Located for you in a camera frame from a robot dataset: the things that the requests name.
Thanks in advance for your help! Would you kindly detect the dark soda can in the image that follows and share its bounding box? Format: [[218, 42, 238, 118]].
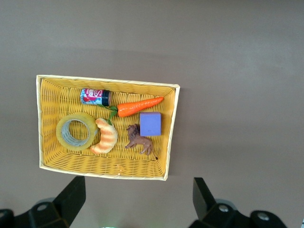
[[80, 88, 112, 107]]

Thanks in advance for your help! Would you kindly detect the purple foam cube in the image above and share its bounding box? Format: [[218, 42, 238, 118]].
[[139, 112, 162, 137]]

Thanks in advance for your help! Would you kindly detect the toy croissant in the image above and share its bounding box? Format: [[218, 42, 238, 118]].
[[89, 117, 119, 154]]

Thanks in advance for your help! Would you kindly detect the brown toy lion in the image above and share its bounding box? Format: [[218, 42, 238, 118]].
[[124, 123, 159, 160]]

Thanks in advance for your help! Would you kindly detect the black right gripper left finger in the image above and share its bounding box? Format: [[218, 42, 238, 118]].
[[0, 176, 86, 228]]

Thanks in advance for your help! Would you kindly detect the orange toy carrot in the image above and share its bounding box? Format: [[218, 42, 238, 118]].
[[96, 96, 165, 126]]

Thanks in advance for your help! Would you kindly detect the yellow wicker basket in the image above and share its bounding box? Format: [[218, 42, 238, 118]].
[[36, 75, 181, 181]]

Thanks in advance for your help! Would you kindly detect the yellowish clear tape roll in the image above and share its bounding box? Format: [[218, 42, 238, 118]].
[[56, 112, 99, 152]]

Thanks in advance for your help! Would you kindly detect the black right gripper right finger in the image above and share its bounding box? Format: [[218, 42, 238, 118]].
[[189, 177, 288, 228]]

